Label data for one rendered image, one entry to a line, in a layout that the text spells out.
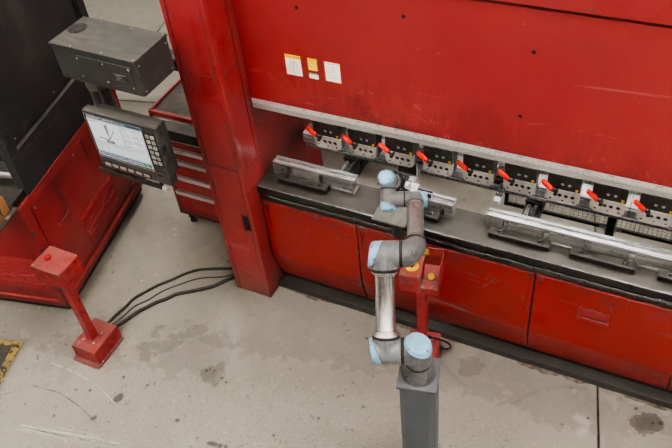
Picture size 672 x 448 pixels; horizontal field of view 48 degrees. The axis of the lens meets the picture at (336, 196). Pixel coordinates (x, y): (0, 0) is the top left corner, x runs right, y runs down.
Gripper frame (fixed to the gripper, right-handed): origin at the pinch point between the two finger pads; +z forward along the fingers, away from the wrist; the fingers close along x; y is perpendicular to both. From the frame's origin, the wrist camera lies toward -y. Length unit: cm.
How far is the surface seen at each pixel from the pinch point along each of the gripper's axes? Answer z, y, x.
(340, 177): 10.6, 0.3, 39.2
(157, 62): -86, 23, 101
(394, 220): -6.5, -15.3, -1.5
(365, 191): 20.2, -3.0, 26.7
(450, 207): 11.4, -1.0, -22.9
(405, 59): -54, 53, -1
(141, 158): -59, -19, 115
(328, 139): -11.5, 16.1, 42.5
